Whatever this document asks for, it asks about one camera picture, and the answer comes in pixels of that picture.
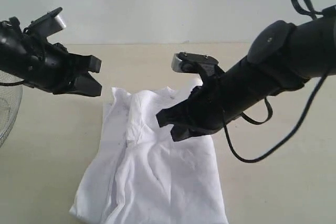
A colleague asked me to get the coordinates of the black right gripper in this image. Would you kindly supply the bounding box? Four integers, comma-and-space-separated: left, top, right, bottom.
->
155, 74, 242, 142

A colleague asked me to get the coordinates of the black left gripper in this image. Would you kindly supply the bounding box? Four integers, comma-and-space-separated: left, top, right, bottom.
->
23, 42, 102, 97

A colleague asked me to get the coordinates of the white t-shirt red print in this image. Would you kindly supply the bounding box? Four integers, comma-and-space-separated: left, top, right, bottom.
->
69, 78, 228, 223

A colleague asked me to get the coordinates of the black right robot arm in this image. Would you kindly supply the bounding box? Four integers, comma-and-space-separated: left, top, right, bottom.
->
156, 6, 335, 142

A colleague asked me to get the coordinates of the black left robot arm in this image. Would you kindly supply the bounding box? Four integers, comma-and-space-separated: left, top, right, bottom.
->
1, 17, 102, 97

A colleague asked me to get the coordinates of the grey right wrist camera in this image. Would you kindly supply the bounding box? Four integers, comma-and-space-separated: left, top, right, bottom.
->
171, 52, 218, 75

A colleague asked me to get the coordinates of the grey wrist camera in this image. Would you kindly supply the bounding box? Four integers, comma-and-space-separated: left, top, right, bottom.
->
24, 7, 67, 38
171, 52, 218, 75

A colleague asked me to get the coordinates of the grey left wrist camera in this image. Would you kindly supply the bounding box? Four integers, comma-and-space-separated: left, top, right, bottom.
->
24, 7, 67, 38

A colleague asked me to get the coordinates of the metal wire mesh basket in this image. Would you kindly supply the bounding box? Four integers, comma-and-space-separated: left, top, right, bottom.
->
1, 71, 23, 146

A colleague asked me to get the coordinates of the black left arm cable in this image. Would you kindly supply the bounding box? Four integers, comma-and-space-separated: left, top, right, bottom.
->
0, 79, 24, 87

